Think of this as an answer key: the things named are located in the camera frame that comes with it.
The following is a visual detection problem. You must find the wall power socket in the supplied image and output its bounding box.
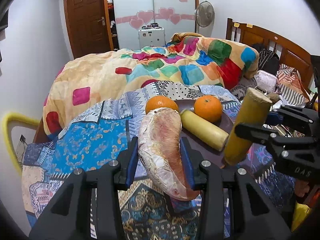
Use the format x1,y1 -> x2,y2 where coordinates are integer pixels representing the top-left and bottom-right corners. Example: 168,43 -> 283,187
15,135 -> 28,165

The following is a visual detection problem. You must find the sugarcane piece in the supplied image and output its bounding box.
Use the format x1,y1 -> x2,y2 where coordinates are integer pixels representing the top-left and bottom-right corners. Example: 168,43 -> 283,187
223,88 -> 272,166
180,109 -> 229,151

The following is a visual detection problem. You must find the standing electric fan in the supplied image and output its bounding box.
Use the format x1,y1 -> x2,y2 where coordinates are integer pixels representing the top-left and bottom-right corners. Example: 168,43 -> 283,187
195,0 -> 215,34

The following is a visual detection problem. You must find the wooden headboard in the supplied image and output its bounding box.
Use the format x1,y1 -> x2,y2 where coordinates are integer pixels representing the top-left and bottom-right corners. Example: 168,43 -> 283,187
226,18 -> 313,92

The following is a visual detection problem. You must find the brown wooden door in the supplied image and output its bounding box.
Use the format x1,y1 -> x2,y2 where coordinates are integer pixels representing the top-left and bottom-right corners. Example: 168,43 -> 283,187
63,0 -> 113,58

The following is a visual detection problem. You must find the colourful patchwork quilt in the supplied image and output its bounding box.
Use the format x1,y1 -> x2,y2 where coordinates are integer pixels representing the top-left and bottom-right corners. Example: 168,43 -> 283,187
43,33 -> 259,135

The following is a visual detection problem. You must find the dark purple plate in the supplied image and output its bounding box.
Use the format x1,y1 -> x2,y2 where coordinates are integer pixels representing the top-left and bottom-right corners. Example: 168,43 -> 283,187
176,99 -> 233,168

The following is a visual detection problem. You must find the large orange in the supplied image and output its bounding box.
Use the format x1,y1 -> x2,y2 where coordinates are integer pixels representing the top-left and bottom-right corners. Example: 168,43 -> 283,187
145,95 -> 179,114

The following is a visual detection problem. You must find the black bag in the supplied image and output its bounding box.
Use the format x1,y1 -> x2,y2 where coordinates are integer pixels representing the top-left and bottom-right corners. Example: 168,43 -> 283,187
252,43 -> 280,76

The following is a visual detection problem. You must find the blue patterned bedsheet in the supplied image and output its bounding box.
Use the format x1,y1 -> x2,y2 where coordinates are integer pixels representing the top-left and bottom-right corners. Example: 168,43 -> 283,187
21,80 -> 297,240

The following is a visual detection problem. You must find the wardrobe with heart stickers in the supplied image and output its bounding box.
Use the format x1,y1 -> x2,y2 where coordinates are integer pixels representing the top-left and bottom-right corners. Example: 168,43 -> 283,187
112,0 -> 199,50

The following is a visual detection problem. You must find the yellow foam tube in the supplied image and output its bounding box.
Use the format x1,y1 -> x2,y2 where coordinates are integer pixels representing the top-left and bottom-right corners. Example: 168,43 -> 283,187
1,112 -> 40,176

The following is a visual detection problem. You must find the large peeled pomelo segment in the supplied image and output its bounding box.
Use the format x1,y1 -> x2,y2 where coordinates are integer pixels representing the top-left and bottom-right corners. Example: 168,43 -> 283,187
138,107 -> 200,202

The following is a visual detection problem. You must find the white box appliance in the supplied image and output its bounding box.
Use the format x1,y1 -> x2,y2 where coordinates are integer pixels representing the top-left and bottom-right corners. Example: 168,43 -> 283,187
138,23 -> 165,49

